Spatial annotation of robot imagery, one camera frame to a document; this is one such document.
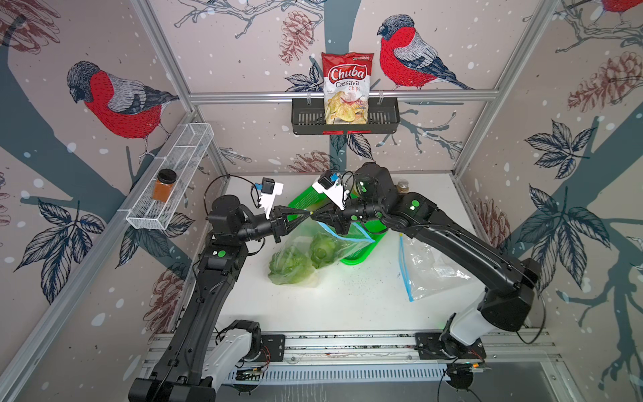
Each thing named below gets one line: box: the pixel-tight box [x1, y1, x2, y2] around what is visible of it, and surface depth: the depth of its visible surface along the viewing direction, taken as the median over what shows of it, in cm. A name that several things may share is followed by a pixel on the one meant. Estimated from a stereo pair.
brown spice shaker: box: [396, 179, 410, 194], surface depth 106 cm
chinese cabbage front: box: [267, 246, 315, 285], surface depth 76 cm
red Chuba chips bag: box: [321, 51, 375, 125], surface depth 87 cm
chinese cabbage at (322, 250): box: [309, 231, 340, 270], surface depth 73 cm
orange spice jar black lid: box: [152, 168, 178, 204], surface depth 68 cm
